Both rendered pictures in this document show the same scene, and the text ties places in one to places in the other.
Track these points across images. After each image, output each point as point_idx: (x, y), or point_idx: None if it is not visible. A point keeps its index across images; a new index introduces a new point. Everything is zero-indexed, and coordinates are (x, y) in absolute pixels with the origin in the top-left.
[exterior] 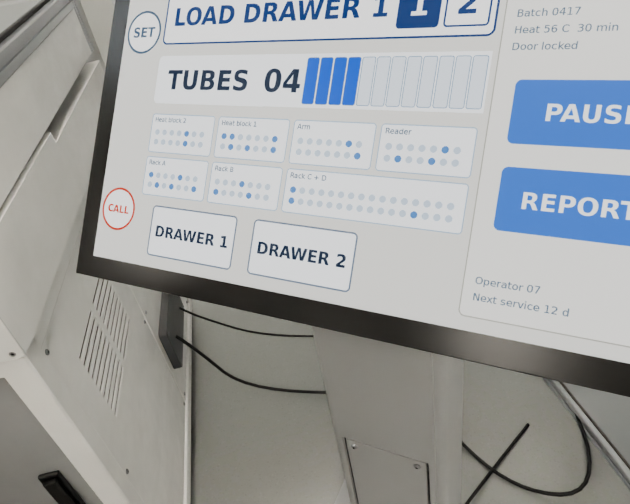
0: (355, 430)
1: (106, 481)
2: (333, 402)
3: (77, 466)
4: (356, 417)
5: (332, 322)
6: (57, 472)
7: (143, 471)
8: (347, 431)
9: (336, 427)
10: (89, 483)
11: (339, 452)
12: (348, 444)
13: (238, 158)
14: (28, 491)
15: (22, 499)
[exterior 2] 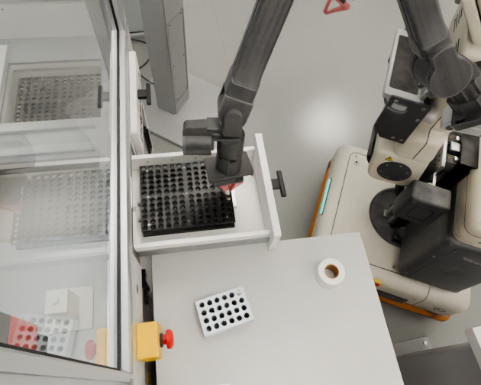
0: (169, 15)
1: (146, 121)
2: (165, 8)
3: (144, 118)
4: (169, 8)
5: None
6: (144, 126)
7: None
8: (168, 19)
9: (166, 21)
10: (146, 126)
11: (164, 37)
12: (168, 26)
13: None
14: (145, 146)
15: (146, 152)
